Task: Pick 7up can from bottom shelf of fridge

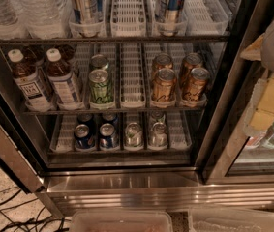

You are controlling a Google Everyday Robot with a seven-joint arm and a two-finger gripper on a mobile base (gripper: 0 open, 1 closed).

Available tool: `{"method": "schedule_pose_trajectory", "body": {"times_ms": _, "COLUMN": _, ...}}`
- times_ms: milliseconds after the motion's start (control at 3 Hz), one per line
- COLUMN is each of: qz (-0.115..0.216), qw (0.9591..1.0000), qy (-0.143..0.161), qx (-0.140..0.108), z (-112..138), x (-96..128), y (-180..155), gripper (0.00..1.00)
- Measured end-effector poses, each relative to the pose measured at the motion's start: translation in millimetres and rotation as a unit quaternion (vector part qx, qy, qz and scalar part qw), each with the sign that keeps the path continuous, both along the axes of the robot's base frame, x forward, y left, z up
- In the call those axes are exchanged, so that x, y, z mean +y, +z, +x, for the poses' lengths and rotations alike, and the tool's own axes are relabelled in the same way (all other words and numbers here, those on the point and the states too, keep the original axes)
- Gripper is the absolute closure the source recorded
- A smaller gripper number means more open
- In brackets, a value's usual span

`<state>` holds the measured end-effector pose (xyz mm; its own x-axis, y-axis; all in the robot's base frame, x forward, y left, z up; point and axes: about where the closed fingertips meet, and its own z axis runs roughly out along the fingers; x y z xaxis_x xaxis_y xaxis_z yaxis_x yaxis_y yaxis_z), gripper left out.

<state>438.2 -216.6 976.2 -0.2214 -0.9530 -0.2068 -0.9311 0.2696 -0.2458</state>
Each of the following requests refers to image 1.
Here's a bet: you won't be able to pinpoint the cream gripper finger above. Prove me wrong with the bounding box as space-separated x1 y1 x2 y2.
240 34 264 61

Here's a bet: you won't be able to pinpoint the green silver 7up can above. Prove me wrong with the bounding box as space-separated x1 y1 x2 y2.
124 123 143 151

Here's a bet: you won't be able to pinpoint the gold can rear right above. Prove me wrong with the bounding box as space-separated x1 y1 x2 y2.
179 52 203 87

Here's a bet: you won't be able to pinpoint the gold can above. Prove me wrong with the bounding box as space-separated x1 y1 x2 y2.
179 52 203 87
181 68 210 107
151 68 177 103
151 53 173 77

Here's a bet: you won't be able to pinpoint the gold can front right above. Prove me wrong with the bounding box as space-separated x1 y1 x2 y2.
181 68 210 107

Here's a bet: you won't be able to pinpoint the red can behind glass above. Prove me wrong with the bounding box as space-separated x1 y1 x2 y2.
244 134 264 149

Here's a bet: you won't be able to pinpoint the gold can rear left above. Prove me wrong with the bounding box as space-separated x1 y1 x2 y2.
151 53 173 77

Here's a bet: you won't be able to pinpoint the gold can front left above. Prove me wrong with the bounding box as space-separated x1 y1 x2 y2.
151 68 177 103

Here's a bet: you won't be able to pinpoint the tall silver blue can right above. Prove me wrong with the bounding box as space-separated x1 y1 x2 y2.
155 0 185 36

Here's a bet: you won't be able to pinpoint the tall silver blue can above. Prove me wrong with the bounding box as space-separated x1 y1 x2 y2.
155 0 185 36
71 0 103 37

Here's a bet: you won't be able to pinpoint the silver can rear right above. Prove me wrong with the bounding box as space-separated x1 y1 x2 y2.
149 111 166 127

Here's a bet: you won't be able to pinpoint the silver can front right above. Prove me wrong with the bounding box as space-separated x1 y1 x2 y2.
148 122 167 150

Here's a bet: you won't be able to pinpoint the stainless steel fridge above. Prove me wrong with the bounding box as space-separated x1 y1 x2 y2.
0 0 274 216

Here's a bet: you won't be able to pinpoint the green can rear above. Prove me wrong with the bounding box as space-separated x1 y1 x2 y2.
89 54 109 72

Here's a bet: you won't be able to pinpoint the green can front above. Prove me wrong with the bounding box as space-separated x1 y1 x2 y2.
89 69 115 109

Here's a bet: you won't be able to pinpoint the blue pepsi can rear right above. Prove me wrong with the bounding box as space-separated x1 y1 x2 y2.
102 113 119 129

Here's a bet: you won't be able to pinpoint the blue pepsi can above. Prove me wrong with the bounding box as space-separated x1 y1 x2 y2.
102 113 119 129
77 114 96 134
99 123 119 150
74 124 95 151

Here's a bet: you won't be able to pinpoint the blue pepsi can front right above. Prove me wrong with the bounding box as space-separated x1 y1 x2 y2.
99 123 119 150

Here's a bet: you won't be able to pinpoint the tall silver blue can left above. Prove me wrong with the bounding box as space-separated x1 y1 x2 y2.
71 0 103 37

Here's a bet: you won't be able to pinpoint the blue pepsi can rear left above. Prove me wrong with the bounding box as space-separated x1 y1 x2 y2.
77 114 96 134

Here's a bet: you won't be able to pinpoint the blue pepsi can front left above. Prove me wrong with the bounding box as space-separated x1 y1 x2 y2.
74 124 95 151

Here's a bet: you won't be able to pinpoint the open fridge door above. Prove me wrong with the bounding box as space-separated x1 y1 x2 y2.
0 108 64 218

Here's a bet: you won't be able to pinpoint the clear plastic bin right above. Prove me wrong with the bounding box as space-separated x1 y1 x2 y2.
188 208 274 232

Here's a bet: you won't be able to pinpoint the clear plastic bin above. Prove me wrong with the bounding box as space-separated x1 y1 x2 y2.
188 208 274 232
69 209 173 232

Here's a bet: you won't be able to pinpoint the tea bottle rear right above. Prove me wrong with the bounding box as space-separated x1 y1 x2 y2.
57 44 77 66

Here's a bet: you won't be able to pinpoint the tea bottle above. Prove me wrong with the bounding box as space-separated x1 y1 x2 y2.
8 49 52 112
46 48 81 105
57 44 77 66
22 45 45 67

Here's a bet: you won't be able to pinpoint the tea bottle front right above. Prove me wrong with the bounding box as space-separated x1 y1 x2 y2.
46 48 81 105

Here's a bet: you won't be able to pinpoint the water bottle right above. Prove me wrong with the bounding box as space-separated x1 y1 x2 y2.
19 0 66 40

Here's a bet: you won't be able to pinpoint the tea bottle rear left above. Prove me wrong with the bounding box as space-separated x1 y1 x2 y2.
22 45 45 67

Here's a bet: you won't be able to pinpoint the tea bottle front left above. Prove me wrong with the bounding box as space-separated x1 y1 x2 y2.
8 49 52 112

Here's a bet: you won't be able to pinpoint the clear plastic bin left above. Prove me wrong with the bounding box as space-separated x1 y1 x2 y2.
69 209 173 232

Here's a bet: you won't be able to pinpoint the black floor cables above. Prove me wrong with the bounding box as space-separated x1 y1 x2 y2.
0 164 71 232

